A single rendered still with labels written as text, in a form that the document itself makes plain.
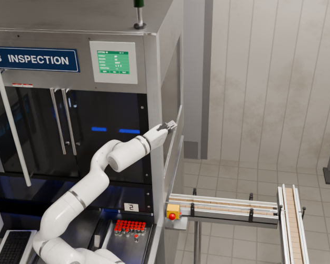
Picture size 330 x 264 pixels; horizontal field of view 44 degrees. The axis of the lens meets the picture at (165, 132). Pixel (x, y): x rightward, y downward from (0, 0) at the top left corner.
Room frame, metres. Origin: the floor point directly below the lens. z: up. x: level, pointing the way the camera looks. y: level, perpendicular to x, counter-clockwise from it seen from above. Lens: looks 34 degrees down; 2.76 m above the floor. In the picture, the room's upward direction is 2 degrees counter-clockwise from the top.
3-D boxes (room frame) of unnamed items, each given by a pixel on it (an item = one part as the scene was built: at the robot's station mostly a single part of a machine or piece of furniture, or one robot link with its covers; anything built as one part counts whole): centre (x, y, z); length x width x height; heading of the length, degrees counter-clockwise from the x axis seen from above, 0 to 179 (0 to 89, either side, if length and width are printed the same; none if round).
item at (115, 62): (1.79, 0.23, 1.96); 0.21 x 0.01 x 0.21; 80
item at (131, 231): (1.72, 0.23, 0.91); 0.18 x 0.02 x 0.05; 80
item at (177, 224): (1.82, -0.06, 0.87); 0.14 x 0.13 x 0.02; 170
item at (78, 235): (1.77, 0.57, 0.90); 0.34 x 0.26 x 0.04; 170
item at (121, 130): (1.83, 0.30, 1.51); 0.43 x 0.01 x 0.59; 80
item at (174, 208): (1.78, -0.03, 1.00); 0.08 x 0.07 x 0.07; 170
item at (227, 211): (1.87, -0.34, 0.92); 0.69 x 0.15 x 0.16; 80
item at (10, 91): (1.91, 0.74, 1.51); 0.47 x 0.01 x 0.59; 80
